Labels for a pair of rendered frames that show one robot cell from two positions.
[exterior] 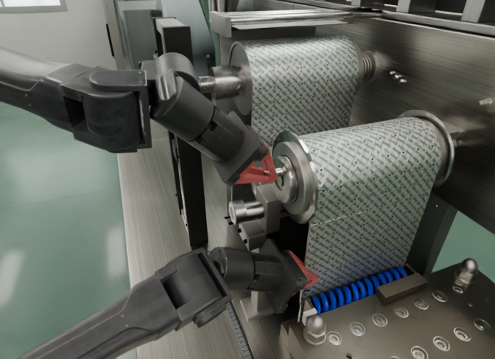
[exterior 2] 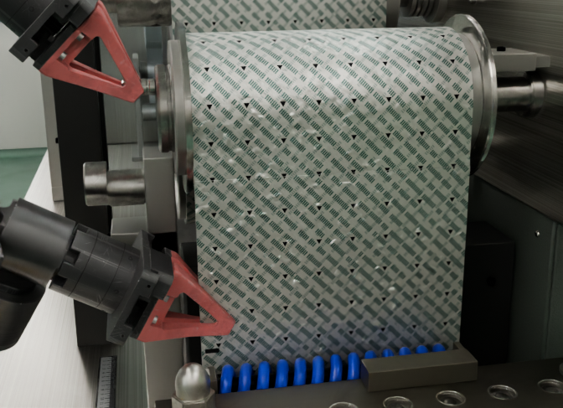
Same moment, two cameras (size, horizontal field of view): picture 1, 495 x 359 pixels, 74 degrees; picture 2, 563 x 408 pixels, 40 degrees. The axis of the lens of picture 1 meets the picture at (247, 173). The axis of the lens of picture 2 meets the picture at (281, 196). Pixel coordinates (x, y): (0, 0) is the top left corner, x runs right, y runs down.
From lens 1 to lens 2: 38 cm
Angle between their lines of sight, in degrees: 18
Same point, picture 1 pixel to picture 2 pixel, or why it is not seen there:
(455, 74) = not seen: outside the picture
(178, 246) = (54, 344)
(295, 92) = (257, 9)
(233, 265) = (27, 219)
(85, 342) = not seen: outside the picture
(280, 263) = (135, 253)
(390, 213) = (378, 193)
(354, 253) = (313, 281)
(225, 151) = (21, 5)
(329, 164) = (224, 63)
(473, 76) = not seen: outside the picture
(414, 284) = (445, 361)
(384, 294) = (369, 369)
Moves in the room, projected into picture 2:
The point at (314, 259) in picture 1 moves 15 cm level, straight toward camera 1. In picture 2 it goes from (218, 268) to (101, 343)
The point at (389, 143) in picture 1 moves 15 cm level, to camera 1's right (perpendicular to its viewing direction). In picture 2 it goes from (358, 46) to (546, 47)
